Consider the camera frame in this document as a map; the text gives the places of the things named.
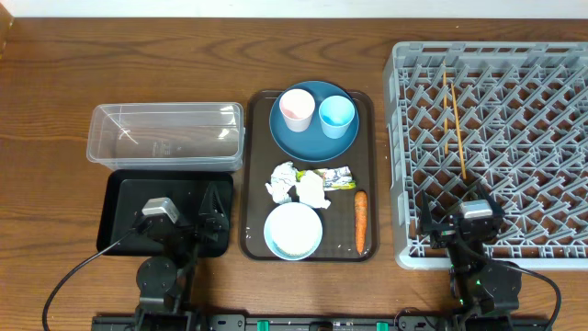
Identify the white tissue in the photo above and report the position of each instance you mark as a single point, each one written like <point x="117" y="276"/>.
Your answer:
<point x="310" y="191"/>

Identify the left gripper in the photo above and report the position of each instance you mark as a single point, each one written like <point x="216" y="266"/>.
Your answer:
<point x="211" y="222"/>

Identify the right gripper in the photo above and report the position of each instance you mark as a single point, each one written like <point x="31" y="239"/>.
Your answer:
<point x="443" y="233"/>

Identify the grey dishwasher rack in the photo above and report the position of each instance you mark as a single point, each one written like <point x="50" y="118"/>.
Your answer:
<point x="522" y="110"/>

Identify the white paper ball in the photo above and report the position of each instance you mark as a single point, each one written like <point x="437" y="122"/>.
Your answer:
<point x="282" y="179"/>

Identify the light blue bowl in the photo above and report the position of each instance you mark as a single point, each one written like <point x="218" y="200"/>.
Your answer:
<point x="271" y="246"/>

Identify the dark blue plate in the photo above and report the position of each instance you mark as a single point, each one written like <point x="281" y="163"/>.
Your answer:
<point x="312" y="145"/>

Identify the right wooden chopstick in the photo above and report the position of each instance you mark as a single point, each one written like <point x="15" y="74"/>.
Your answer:
<point x="458" y="133"/>

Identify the clear plastic bin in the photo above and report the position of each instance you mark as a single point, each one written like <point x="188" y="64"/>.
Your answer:
<point x="192" y="136"/>

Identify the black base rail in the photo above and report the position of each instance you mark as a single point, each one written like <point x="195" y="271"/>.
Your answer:
<point x="236" y="322"/>

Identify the black waste tray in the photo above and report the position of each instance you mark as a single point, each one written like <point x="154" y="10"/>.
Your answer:
<point x="128" y="190"/>

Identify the green snack wrapper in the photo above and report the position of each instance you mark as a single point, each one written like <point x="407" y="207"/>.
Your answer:
<point x="335" y="178"/>

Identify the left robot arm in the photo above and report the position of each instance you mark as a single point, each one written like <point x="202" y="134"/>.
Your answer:
<point x="163" y="280"/>

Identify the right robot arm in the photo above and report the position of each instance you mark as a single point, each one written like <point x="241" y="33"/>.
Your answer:
<point x="488" y="289"/>

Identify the orange carrot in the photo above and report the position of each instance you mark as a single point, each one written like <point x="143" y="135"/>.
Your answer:
<point x="361" y="220"/>

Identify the light blue cup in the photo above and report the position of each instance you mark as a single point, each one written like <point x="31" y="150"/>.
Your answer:
<point x="336" y="114"/>

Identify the pink cup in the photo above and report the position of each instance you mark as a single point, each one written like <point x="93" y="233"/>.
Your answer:
<point x="297" y="107"/>

